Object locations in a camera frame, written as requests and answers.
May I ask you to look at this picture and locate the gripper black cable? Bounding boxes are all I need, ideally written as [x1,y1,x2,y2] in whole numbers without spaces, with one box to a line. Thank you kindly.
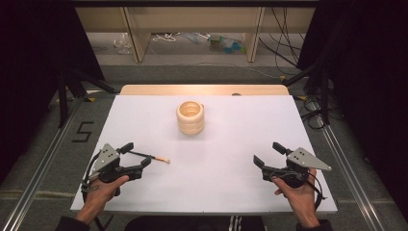
[270,169,328,213]
[80,151,101,203]

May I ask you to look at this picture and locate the wooden shelf unit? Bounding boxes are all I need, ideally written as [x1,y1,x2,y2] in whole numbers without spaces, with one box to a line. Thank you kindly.
[75,6,317,64]

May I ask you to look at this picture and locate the beige ribbed cup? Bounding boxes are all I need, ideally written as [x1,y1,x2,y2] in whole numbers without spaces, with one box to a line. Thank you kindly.
[175,100,206,136]

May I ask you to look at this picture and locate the black floor cables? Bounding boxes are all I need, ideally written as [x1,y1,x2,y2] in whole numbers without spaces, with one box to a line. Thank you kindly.
[297,94,336,131]

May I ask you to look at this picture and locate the white coiled cord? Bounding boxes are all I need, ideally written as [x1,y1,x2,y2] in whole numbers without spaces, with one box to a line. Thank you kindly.
[151,32,181,43]

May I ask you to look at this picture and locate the person's left hand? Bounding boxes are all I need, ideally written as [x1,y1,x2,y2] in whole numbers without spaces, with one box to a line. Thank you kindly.
[82,174,130,216]

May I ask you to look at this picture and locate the person's dark striped clothing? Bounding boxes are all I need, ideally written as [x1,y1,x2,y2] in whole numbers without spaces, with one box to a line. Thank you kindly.
[124,215,268,231]

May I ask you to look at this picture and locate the aluminium floor rail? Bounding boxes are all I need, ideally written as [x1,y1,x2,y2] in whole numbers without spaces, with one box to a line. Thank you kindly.
[307,95,386,231]
[0,95,85,231]

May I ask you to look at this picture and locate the clear plastic bag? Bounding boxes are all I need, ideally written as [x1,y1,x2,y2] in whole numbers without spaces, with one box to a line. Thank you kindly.
[113,32,133,56]

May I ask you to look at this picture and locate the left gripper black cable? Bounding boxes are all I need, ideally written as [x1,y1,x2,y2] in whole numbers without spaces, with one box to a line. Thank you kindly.
[80,151,101,203]

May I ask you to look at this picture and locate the black metal stand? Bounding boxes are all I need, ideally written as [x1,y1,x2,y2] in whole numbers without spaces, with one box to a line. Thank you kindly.
[55,67,119,129]
[281,62,332,127]

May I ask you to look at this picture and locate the hanging black cables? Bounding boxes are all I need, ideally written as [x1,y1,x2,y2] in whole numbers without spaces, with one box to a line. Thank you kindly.
[258,6,306,69]

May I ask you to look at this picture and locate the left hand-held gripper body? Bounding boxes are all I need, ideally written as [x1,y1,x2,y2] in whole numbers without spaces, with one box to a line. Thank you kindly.
[87,142,143,196]

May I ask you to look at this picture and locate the colourful plastic packets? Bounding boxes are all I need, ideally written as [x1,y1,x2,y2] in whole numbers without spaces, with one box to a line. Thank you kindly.
[208,34,247,55]

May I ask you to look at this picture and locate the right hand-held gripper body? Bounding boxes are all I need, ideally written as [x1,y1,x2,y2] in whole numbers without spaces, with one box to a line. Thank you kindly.
[261,146,333,190]

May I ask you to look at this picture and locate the person's right hand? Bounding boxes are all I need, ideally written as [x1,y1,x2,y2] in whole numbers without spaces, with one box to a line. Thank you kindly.
[272,168,321,223]

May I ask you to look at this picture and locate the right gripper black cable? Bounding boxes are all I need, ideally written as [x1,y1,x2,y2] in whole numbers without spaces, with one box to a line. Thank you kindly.
[270,169,328,213]

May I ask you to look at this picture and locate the dark curtain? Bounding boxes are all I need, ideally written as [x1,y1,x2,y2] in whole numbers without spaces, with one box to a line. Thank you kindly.
[0,0,106,184]
[295,0,408,222]

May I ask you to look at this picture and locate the black brush with tan tip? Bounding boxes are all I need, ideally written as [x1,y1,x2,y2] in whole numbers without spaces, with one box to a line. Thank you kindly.
[129,150,171,165]

